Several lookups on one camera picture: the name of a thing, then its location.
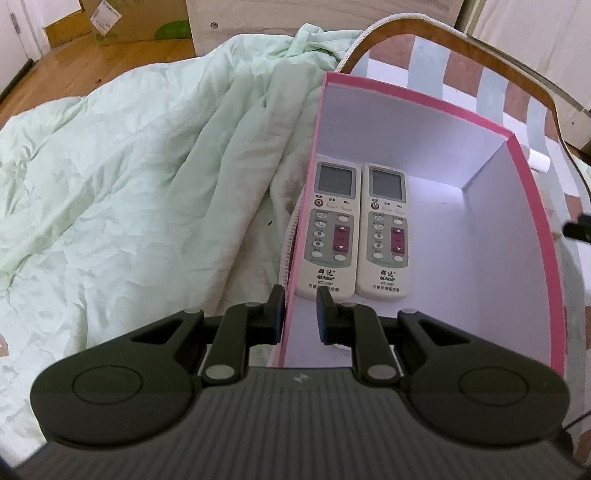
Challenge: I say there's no wood grain cabinet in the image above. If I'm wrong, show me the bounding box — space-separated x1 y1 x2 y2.
186 0 463 55

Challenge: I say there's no light green quilted blanket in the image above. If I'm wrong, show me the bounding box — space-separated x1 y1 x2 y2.
1 24 358 466

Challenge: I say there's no pink cardboard box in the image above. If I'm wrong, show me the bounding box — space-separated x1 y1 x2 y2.
276 73 566 372

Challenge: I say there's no checkered mat with brown border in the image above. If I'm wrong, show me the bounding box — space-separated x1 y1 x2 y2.
278 12 591 462

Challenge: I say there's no white door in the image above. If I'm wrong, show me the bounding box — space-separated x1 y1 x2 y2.
1 0 50 100

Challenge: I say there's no white small box on mat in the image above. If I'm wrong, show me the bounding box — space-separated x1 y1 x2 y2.
528 148 551 173

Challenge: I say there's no brown cardboard box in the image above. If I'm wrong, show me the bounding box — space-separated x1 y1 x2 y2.
44 0 191 48

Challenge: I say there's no cream remote control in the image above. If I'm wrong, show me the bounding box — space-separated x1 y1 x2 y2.
356 163 413 301
295 156 362 301

